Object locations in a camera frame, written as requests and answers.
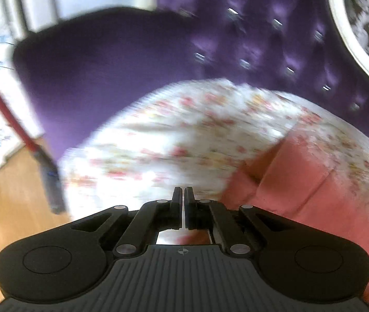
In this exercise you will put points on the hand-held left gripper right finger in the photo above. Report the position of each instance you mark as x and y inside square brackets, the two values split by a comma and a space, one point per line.
[189, 208]

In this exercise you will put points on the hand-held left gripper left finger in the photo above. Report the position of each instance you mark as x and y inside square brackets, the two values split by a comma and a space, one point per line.
[177, 208]

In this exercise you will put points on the terracotta pink pants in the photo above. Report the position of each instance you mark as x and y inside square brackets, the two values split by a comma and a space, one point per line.
[301, 182]

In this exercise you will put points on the floral bedspread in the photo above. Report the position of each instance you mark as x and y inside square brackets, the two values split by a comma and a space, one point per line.
[171, 130]

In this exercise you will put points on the purple tufted headboard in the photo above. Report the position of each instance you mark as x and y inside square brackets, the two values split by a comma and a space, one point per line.
[106, 55]

